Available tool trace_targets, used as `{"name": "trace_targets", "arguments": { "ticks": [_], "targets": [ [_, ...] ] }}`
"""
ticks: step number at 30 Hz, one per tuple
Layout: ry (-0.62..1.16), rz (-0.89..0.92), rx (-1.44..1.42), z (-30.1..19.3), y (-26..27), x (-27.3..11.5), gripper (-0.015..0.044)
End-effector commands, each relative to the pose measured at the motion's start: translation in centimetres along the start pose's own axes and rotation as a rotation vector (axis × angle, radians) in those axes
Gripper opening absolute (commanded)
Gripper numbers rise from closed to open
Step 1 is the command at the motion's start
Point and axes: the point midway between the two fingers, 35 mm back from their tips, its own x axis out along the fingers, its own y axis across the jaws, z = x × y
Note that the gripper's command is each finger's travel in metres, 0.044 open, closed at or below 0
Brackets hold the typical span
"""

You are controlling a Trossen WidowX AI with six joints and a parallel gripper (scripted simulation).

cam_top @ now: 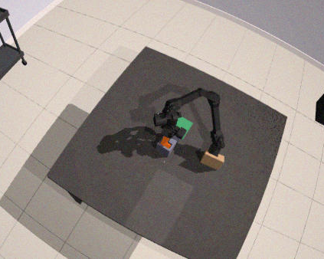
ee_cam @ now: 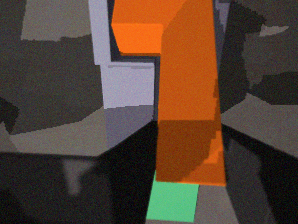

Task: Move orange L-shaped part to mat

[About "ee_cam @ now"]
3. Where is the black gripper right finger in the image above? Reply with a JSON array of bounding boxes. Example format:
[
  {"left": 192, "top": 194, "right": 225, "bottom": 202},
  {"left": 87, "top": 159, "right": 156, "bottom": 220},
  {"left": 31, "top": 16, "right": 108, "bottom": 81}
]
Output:
[{"left": 221, "top": 123, "right": 298, "bottom": 224}]

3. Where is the orange l-shaped part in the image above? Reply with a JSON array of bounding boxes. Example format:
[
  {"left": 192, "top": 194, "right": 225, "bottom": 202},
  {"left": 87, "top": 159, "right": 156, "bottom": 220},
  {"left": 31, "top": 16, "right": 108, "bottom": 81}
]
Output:
[{"left": 112, "top": 0, "right": 226, "bottom": 186}]

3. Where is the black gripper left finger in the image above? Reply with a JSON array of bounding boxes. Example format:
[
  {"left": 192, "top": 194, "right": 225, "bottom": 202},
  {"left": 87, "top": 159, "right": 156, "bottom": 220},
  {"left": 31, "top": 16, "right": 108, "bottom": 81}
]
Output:
[{"left": 0, "top": 121, "right": 158, "bottom": 224}]

